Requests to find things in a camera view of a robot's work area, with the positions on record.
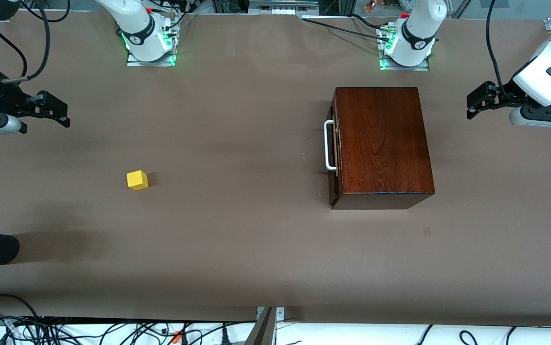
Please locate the small aluminium mounting bracket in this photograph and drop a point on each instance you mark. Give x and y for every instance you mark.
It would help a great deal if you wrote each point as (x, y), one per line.
(280, 312)

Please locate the orange plug connector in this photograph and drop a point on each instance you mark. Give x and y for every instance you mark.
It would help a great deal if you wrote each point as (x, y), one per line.
(177, 338)

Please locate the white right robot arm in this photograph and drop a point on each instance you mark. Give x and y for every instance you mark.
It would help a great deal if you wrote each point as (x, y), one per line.
(134, 19)

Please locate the yellow wooden cube block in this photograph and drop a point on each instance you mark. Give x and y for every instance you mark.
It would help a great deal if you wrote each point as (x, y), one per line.
(136, 179)

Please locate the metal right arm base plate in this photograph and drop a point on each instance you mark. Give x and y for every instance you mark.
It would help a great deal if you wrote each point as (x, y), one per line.
(151, 63)

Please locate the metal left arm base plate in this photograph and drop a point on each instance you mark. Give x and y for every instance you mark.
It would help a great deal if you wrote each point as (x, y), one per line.
(414, 68)

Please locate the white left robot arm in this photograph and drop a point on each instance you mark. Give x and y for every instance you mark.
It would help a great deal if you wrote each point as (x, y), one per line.
(419, 28)

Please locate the silver equipment box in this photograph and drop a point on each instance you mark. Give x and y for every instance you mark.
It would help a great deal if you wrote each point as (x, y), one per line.
(282, 5)

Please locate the light wood drawer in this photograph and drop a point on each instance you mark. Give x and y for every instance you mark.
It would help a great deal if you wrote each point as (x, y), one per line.
(327, 143)

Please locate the grey metal camera pole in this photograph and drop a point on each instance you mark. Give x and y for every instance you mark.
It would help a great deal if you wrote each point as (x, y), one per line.
(262, 330)

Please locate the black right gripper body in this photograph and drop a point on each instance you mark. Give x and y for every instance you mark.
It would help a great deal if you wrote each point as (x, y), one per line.
(3, 99)

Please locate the dark brown wooden cabinet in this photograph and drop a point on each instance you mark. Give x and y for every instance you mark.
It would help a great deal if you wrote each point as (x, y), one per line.
(381, 139)

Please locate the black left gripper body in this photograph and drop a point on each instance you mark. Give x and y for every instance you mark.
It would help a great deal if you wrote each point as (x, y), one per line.
(506, 92)

